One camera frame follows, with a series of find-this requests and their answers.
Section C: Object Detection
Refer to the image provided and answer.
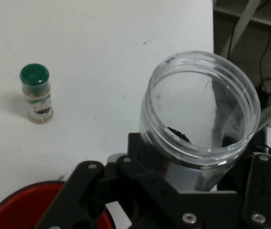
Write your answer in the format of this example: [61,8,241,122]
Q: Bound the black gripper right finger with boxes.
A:
[221,133,271,229]

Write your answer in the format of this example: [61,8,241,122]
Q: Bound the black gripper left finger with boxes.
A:
[33,132,206,229]

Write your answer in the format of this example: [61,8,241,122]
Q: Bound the clear plastic jar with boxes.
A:
[139,50,261,194]

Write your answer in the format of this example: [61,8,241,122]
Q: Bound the red bowl black rim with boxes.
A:
[0,180,116,229]

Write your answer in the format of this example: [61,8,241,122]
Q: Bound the green cap spice bottle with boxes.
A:
[19,63,54,125]

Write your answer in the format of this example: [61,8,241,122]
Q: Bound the white shelf rack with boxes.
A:
[213,0,271,58]

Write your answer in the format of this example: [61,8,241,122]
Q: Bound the black hanging cable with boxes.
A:
[258,0,271,83]

